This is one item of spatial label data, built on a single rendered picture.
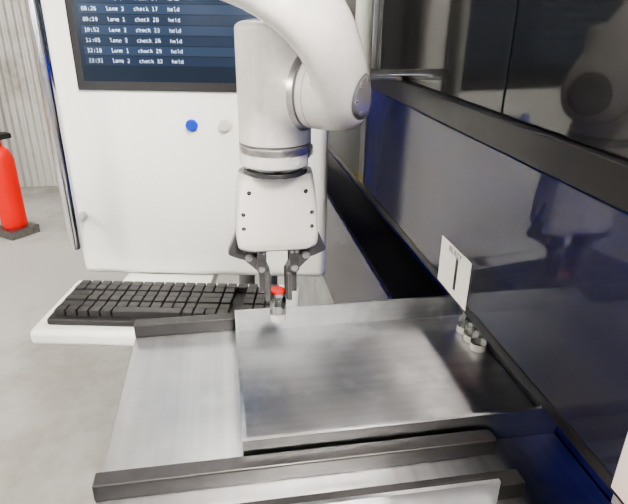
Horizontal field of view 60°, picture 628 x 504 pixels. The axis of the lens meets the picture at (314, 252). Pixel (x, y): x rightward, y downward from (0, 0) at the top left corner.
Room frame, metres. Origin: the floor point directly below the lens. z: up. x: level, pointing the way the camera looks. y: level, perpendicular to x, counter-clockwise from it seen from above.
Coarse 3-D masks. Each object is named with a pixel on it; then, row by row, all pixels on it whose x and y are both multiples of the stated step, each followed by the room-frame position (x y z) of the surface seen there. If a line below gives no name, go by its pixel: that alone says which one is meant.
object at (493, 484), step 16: (496, 480) 0.37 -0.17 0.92; (352, 496) 0.35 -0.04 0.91; (368, 496) 0.35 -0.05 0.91; (384, 496) 0.35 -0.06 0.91; (400, 496) 0.35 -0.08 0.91; (416, 496) 0.35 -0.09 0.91; (432, 496) 0.36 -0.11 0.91; (448, 496) 0.36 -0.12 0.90; (464, 496) 0.36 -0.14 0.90; (480, 496) 0.36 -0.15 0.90; (496, 496) 0.37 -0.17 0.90
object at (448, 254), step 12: (444, 240) 0.62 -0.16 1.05; (444, 252) 0.62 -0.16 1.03; (456, 252) 0.58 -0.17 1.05; (444, 264) 0.61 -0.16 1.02; (468, 264) 0.55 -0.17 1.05; (444, 276) 0.61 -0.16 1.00; (456, 276) 0.57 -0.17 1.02; (468, 276) 0.55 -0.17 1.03; (456, 288) 0.57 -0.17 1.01; (468, 288) 0.54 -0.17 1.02; (456, 300) 0.57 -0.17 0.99
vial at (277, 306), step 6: (282, 294) 0.63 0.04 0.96; (270, 300) 0.63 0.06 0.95; (276, 300) 0.63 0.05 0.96; (282, 300) 0.63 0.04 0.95; (270, 306) 0.63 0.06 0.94; (276, 306) 0.62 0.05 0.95; (282, 306) 0.63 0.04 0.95; (270, 312) 0.63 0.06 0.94; (276, 312) 0.62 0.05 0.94; (282, 312) 0.63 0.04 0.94; (270, 318) 0.63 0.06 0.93; (276, 318) 0.62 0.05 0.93; (282, 318) 0.63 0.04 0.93
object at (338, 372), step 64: (256, 320) 0.67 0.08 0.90; (320, 320) 0.69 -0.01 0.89; (384, 320) 0.70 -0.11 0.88; (448, 320) 0.71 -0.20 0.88; (256, 384) 0.55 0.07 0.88; (320, 384) 0.55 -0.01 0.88; (384, 384) 0.55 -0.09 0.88; (448, 384) 0.55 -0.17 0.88; (512, 384) 0.55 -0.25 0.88; (256, 448) 0.42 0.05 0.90
